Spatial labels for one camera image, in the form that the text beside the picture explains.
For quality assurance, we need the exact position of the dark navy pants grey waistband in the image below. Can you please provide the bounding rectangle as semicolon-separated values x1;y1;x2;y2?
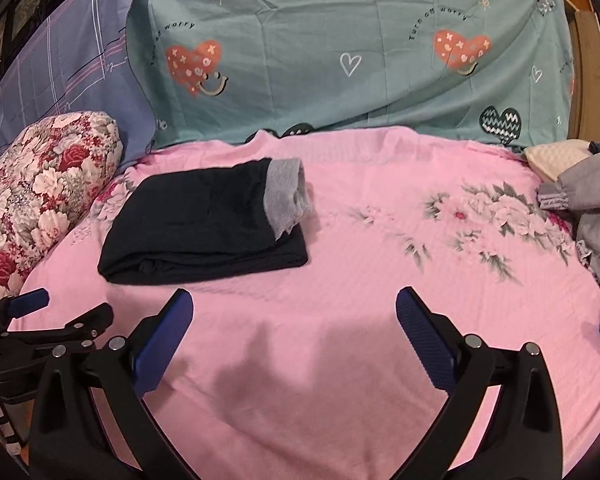
97;158;312;285

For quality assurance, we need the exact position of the red floral quilt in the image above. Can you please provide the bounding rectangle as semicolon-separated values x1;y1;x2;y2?
0;112;123;298

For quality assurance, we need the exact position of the pink floral bed sheet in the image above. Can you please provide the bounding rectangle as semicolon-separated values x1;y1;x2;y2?
14;128;600;479

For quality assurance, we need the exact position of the grey garment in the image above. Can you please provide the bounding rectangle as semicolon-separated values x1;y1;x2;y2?
536;153;600;285

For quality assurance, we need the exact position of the blue plaid pillow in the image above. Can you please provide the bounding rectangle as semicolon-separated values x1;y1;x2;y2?
0;0;156;169

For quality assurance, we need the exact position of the cream quilted pillow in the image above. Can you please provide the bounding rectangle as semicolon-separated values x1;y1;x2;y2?
524;139;592;182

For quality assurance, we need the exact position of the teal heart print sheet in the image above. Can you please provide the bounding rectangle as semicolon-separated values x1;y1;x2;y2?
126;0;574;150

